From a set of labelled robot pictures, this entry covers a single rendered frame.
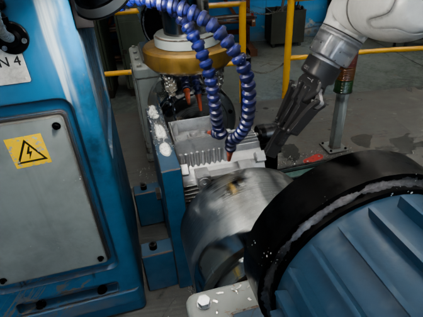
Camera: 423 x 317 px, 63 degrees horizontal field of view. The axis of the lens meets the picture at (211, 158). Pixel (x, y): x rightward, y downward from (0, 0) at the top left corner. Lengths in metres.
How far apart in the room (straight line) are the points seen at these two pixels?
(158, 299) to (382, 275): 0.71
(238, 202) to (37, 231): 0.36
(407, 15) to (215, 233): 0.40
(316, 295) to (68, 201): 0.48
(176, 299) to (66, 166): 0.43
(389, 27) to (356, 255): 0.40
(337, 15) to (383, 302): 0.59
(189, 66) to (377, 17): 0.31
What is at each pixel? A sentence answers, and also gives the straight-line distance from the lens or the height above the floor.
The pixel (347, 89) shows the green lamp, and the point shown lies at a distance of 1.28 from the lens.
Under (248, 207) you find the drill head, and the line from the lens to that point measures 0.53.
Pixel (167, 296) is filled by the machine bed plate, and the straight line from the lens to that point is 0.89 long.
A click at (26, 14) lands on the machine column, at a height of 1.44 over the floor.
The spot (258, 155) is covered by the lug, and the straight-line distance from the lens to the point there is 0.80.
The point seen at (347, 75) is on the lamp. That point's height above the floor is 1.09.
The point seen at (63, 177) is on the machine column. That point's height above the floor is 1.19.
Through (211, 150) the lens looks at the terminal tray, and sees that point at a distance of 0.77.
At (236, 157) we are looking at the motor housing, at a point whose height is 1.08.
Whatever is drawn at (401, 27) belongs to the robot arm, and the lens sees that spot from 0.57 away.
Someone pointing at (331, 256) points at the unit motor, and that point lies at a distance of 0.25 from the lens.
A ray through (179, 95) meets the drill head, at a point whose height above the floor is 1.14.
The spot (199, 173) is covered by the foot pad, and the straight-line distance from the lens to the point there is 0.76.
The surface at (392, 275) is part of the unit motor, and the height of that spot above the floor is 1.35.
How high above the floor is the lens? 1.51
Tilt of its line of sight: 33 degrees down
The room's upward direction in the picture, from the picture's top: 4 degrees counter-clockwise
